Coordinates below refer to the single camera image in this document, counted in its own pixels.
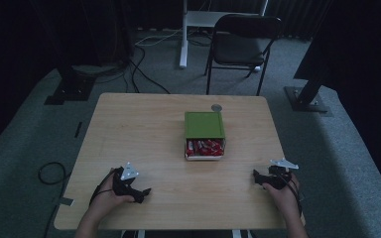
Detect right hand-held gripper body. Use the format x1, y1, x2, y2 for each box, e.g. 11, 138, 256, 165
260, 157, 300, 191

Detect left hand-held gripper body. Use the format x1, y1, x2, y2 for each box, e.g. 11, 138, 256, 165
112, 161, 146, 203

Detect white drawer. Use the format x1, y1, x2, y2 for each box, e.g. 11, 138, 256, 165
184, 137, 227, 163

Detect green box lid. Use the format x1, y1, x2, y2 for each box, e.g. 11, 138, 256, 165
184, 111, 227, 140

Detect person's right hand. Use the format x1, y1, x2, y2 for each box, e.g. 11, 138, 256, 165
262, 172, 302, 216

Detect person's left hand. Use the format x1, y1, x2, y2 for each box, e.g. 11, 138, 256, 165
89, 167, 137, 216

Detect pile of red snack packets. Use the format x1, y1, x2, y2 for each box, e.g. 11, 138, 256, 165
186, 139, 225, 158

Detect black slanted stand with base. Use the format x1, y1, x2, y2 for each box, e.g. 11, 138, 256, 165
284, 39, 332, 116

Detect black folding chair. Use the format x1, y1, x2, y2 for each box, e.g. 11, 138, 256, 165
203, 13, 284, 97

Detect dark curtain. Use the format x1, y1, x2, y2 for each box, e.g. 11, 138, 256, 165
0, 0, 134, 162
293, 0, 381, 202

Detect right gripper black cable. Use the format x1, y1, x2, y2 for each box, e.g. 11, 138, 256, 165
282, 174, 305, 216

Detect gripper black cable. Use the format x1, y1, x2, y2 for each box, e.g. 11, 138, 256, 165
282, 174, 305, 216
88, 170, 116, 206

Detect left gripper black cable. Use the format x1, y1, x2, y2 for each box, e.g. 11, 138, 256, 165
88, 170, 116, 206

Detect black looped floor cable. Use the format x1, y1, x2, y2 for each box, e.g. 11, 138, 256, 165
37, 161, 68, 238

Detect black stand with base plate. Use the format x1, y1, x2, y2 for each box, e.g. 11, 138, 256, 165
43, 49, 97, 106

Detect black floor cables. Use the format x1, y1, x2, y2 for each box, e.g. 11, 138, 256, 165
121, 45, 172, 95

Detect white floor cable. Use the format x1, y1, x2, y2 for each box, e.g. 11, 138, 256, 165
134, 28, 184, 48

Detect white desk frame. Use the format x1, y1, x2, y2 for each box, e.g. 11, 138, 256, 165
178, 0, 270, 69

